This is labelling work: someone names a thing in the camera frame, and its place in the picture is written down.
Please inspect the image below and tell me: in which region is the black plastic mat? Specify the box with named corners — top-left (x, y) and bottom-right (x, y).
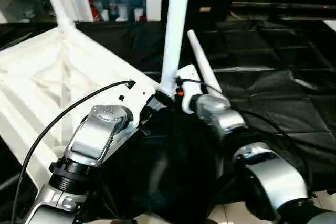
top-left (0, 19), bottom-right (336, 224)

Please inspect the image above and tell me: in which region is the white plastic table top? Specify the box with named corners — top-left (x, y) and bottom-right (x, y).
top-left (0, 24), bottom-right (164, 189)

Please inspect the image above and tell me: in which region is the red bottle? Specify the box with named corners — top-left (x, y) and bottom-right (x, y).
top-left (89, 0), bottom-right (101, 22)

